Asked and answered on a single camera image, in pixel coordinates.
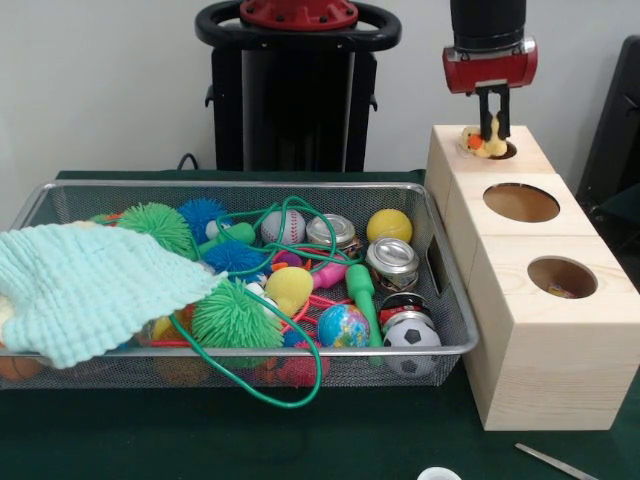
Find silver soda can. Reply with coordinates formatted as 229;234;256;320
364;237;420;294

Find metal scissors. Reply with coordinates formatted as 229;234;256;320
514;442;596;480

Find green spiky ball with eyes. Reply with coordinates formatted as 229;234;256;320
192;279;285;349

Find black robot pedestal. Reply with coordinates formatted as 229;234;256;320
194;0;403;174

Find white toy baseball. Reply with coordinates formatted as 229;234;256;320
260;209;306;246

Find colourful globe ball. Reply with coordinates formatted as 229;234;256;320
317;303;371;349

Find wire mesh bin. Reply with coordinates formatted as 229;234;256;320
0;180;480;392

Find green skipping rope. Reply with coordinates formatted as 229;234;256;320
168;195;385;410

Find yellow duck plush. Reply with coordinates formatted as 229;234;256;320
459;117;509;160

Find blue spiky ball with eyes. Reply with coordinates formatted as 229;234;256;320
177;198;229;246

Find black white toy soccer ball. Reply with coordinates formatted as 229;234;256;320
383;322;442;377

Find yellow ball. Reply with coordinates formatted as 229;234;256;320
366;208;414;245

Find green spiky rubber ball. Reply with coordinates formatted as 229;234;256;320
117;202;196;259

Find wooden box with three holes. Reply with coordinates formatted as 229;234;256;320
424;124;640;431

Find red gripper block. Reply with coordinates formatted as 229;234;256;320
442;37;540;141

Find mint green knitted cloth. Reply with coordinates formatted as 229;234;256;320
0;222;229;371

